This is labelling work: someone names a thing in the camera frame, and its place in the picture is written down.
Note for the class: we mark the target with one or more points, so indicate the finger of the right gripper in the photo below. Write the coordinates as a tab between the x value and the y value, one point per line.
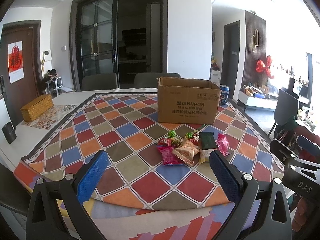
307	145
284	154

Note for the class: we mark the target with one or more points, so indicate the beige bread snack packet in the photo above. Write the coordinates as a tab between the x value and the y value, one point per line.
186	152

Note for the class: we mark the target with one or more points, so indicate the brown entrance door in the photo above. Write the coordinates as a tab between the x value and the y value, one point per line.
18	94

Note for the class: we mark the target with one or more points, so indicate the brown cardboard box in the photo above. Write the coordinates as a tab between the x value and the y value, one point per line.
187	101

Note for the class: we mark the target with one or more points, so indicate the grey dining chair right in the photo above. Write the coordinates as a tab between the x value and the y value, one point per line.
150	80

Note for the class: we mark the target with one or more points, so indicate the magenta snack packet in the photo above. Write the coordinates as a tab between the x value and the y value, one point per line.
168	158

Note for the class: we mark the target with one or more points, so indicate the grey dining chair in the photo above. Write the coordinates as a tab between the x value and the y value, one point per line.
99	82
150	80

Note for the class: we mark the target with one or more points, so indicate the green bag on chair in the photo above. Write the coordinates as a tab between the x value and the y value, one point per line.
290	125

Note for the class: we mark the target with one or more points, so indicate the white TV cabinet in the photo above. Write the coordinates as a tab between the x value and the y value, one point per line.
245	102

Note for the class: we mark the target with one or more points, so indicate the dark green snack packet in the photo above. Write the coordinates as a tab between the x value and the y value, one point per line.
207	141

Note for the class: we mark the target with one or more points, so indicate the black glass sliding door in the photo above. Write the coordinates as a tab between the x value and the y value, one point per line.
118	37

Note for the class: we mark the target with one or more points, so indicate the colourful checkered tablecloth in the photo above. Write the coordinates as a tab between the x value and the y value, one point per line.
138	197

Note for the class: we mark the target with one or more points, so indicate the red fu door poster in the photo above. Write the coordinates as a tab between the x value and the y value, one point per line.
15	61

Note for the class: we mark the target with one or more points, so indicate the blue Pepsi can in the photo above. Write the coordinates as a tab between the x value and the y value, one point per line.
224	94

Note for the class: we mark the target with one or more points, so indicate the black mug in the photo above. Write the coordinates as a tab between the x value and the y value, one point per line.
9	132

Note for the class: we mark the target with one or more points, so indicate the dark side chair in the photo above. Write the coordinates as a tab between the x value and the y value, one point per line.
287	106

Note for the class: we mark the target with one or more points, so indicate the grey dining chair left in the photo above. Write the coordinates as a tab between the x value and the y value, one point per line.
99	82

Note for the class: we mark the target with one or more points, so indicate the red bow decoration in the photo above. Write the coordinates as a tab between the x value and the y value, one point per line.
264	66

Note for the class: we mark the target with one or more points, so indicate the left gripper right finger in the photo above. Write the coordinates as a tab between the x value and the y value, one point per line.
228	176

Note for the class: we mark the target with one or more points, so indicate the red candy packet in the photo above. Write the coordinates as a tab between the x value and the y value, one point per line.
169	142

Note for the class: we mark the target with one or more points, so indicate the green lollipop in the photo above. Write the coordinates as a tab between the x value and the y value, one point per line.
196	130
171	134

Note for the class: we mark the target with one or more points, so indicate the patterned placemat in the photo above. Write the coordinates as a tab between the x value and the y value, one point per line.
50	117

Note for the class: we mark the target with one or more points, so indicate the red white snack packet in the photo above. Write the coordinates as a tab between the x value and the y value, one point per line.
194	138

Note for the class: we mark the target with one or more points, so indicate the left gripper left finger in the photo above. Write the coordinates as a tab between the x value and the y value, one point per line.
89	175

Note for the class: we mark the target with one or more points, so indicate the pink snack packet right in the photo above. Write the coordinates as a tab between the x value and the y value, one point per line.
223	144

